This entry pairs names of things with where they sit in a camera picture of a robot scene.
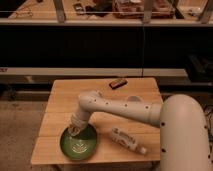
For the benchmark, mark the orange-brown gripper finger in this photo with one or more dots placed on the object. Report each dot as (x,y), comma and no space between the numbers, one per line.
(73,130)

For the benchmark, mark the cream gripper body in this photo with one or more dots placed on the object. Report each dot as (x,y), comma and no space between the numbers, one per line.
(78,122)

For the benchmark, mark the green ceramic bowl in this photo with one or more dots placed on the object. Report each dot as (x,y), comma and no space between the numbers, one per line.
(80,147)

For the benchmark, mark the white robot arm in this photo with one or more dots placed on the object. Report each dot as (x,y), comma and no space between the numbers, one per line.
(184,143)

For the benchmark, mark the wooden folding table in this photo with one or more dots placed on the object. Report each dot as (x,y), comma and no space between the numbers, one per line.
(63,101)

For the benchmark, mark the dark brown rectangular block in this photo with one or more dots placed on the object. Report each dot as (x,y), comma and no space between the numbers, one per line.
(118,83)

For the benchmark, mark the small phone on shelf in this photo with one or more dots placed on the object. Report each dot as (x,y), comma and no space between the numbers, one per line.
(79,9)

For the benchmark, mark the black device on shelf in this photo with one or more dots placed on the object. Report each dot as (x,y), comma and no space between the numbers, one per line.
(100,9)

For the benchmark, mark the tray of items on shelf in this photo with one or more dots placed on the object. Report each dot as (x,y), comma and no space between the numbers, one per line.
(135,8)

